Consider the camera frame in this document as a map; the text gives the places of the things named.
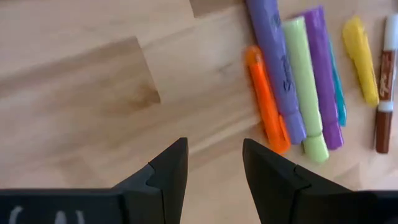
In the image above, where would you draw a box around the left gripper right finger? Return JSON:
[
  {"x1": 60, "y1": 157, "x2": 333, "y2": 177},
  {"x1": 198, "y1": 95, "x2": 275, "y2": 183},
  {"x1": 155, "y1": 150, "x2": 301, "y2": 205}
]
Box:
[{"x1": 243, "y1": 139, "x2": 398, "y2": 224}]

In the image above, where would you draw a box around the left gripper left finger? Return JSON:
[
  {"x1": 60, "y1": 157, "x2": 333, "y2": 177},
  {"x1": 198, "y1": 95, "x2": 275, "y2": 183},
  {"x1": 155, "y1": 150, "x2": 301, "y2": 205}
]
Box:
[{"x1": 0, "y1": 137, "x2": 189, "y2": 224}]

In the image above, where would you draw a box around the light green highlighter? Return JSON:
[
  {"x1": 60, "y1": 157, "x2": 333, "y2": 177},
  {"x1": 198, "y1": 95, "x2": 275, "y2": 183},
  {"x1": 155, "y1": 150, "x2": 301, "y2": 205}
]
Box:
[{"x1": 282, "y1": 16, "x2": 330, "y2": 163}]

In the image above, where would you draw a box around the purple highlighter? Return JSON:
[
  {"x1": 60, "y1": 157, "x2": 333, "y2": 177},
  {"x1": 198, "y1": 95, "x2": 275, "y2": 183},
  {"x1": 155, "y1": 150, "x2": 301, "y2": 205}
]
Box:
[{"x1": 300, "y1": 5, "x2": 345, "y2": 151}]

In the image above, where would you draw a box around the lavender highlighter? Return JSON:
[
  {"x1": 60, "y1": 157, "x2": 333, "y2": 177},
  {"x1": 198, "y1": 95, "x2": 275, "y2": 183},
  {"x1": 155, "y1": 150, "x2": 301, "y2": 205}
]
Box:
[{"x1": 245, "y1": 0, "x2": 308, "y2": 146}]

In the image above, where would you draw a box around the teal highlighter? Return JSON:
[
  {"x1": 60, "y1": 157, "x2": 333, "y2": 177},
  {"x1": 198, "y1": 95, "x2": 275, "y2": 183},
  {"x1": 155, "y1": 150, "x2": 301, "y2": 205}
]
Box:
[{"x1": 328, "y1": 39, "x2": 348, "y2": 128}]

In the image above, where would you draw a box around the brown marker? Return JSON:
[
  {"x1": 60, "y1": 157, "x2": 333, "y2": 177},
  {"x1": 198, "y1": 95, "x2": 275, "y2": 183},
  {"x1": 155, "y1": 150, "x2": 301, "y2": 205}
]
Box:
[{"x1": 374, "y1": 14, "x2": 398, "y2": 155}]

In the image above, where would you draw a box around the yellow highlighter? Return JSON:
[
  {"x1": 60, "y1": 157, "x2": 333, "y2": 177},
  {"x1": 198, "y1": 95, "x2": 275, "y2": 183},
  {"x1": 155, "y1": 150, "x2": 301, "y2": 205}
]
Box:
[{"x1": 341, "y1": 16, "x2": 380, "y2": 108}]

